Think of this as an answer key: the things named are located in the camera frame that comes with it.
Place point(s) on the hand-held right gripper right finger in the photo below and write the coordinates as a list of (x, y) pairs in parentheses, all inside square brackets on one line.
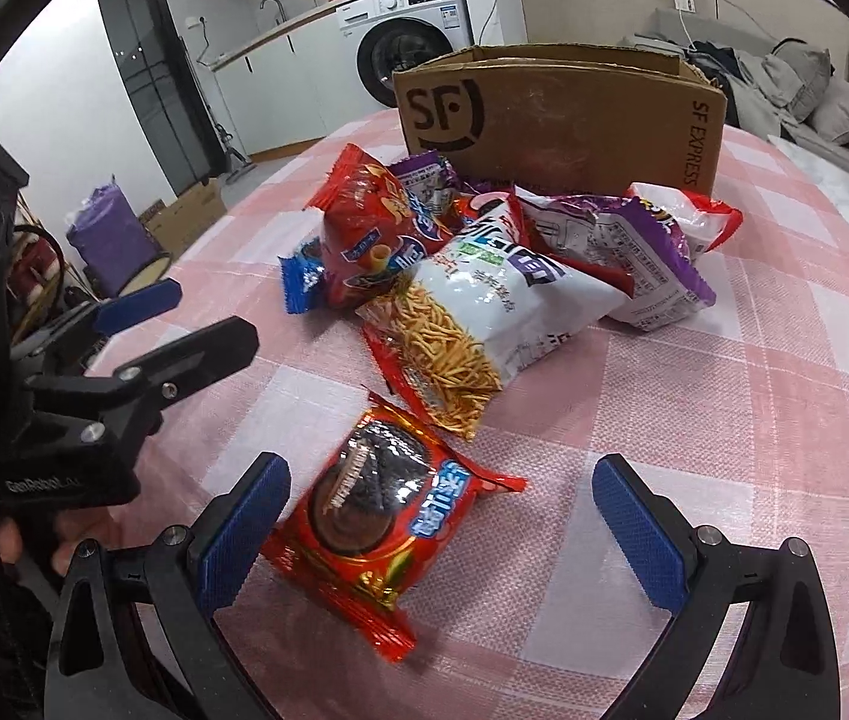
[(638, 532)]

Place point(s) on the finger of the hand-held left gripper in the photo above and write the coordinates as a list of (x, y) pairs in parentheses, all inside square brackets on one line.
[(141, 306), (199, 352)]

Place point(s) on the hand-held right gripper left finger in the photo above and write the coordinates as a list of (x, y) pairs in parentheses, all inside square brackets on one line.
[(244, 525)]

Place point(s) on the red chocolate cookie packet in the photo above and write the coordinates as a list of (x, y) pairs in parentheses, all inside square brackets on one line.
[(364, 510)]

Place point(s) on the small blue cookie packet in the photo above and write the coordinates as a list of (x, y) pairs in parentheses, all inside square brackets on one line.
[(303, 277)]

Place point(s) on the red snack bag blue label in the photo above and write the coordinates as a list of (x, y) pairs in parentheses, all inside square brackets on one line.
[(364, 232)]

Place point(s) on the purple snack packet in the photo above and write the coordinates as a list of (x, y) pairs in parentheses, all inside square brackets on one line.
[(428, 181), (634, 270)]

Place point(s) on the white noodle stick snack bag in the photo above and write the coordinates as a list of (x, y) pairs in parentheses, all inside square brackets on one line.
[(499, 300)]

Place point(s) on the red and white snack bag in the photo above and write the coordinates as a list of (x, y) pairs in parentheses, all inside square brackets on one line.
[(694, 221)]

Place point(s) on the brown cardboard box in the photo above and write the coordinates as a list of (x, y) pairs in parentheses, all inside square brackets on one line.
[(544, 127)]

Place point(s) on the person's left hand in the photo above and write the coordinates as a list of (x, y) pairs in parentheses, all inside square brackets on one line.
[(75, 532)]

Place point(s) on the round wooden stool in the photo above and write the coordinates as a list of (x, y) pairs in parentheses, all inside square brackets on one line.
[(143, 274)]

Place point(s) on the shoe rack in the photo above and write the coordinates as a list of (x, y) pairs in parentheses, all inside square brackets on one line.
[(38, 270)]

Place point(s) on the purple plastic bag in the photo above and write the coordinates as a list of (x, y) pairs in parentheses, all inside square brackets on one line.
[(109, 240)]

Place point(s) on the small cardboard box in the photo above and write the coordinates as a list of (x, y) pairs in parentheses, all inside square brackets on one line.
[(188, 217)]

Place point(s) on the pink checked tablecloth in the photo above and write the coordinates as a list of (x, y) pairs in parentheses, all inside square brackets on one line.
[(694, 405)]

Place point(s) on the upright vacuum cleaner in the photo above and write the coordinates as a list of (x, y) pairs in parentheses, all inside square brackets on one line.
[(233, 146)]

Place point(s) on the black glass door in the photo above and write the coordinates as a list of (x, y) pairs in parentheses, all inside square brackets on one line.
[(147, 67)]

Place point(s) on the white kitchen cabinet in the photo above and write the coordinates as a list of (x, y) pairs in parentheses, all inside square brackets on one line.
[(297, 82)]

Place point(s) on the chrome faucet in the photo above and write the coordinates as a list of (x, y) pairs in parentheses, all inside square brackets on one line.
[(276, 9)]

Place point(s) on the white washing machine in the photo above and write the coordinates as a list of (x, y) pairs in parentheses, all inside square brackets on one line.
[(409, 7)]

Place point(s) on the white marble table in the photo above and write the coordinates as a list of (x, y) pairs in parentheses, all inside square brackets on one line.
[(837, 180)]

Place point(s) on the pile of clothes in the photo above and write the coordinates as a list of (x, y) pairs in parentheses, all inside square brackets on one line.
[(747, 90)]

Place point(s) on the beige cushion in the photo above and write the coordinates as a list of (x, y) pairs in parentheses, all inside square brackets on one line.
[(848, 112)]

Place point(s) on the grey cushion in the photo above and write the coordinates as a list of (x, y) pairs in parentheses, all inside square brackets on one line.
[(803, 75)]

